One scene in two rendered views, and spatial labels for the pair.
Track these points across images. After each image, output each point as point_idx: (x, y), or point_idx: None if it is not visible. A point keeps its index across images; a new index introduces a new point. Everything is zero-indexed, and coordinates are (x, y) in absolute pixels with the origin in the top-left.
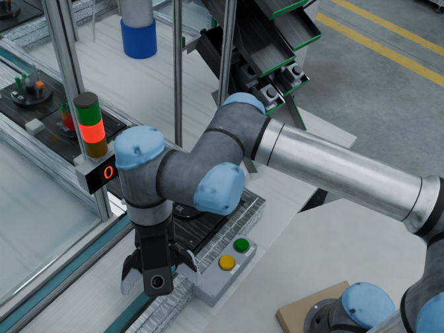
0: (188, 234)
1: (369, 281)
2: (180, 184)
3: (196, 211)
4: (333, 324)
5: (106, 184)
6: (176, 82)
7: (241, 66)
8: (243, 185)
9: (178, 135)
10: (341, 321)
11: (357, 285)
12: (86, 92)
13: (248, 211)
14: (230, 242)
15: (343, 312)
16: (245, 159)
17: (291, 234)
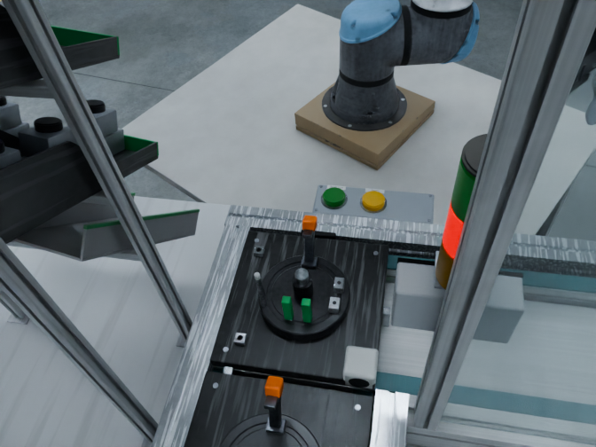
0: (366, 262)
1: (270, 111)
2: None
3: (324, 263)
4: (403, 45)
5: None
6: (77, 335)
7: (46, 138)
8: None
9: (142, 405)
10: (401, 33)
11: (358, 20)
12: (475, 167)
13: (266, 215)
14: (337, 214)
15: (390, 34)
16: (182, 228)
17: (247, 195)
